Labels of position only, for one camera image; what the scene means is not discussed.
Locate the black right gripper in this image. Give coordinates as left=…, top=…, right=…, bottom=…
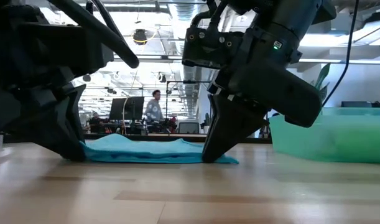
left=202, top=58, right=323, bottom=164

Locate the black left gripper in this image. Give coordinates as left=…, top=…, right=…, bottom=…
left=0, top=6, right=87, bottom=162

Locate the blue microfiber towel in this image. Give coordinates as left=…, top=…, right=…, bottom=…
left=79, top=133, right=239, bottom=165

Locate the green translucent plastic basket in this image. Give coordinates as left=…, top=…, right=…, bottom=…
left=269, top=107, right=380, bottom=164

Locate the small background potted plant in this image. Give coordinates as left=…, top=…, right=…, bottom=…
left=203, top=112, right=213, bottom=134

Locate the person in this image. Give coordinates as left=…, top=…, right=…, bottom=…
left=144, top=89, right=164, bottom=124
left=88, top=111, right=103, bottom=126

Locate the black background monitor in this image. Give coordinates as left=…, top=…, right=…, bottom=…
left=108, top=96, right=146, bottom=122

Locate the green snake plant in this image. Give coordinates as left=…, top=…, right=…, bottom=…
left=310, top=63, right=331, bottom=103

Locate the black aluminium table frame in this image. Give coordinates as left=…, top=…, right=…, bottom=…
left=83, top=133, right=273, bottom=144

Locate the black background frame stand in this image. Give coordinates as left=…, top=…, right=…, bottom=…
left=165, top=80, right=213, bottom=135

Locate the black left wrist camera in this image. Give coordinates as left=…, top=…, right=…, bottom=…
left=20, top=22, right=115, bottom=75

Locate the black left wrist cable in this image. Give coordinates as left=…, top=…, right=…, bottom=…
left=48, top=0, right=140, bottom=70

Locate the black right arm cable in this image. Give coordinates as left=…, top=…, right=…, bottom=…
left=321, top=0, right=361, bottom=107

